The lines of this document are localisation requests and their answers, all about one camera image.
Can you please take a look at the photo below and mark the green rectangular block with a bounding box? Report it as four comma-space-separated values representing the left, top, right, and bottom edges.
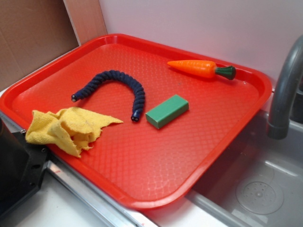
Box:
145, 95, 189, 129

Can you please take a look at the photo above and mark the red plastic tray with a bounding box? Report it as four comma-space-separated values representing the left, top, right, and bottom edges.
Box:
0, 34, 272, 210

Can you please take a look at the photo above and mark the orange toy carrot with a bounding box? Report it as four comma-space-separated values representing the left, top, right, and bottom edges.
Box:
167, 60, 236, 80

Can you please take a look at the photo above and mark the yellow cloth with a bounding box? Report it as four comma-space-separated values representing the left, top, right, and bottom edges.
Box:
26, 107, 123, 158

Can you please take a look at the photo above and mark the grey plastic sink basin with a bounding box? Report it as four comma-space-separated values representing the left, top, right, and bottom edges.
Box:
187, 112, 303, 227

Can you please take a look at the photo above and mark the grey toy faucet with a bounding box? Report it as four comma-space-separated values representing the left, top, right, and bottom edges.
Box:
266, 36, 303, 140

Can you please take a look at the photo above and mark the brown cardboard panel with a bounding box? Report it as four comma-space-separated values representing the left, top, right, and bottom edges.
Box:
0, 0, 107, 90

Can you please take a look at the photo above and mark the dark blue braided rope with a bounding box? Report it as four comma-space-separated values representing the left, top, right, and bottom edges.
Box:
71, 70, 146, 122

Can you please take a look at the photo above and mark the silver metal rail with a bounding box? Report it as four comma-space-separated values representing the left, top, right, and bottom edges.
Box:
0, 111, 145, 227

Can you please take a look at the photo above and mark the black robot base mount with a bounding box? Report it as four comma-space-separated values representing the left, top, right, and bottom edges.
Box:
0, 121, 49, 216

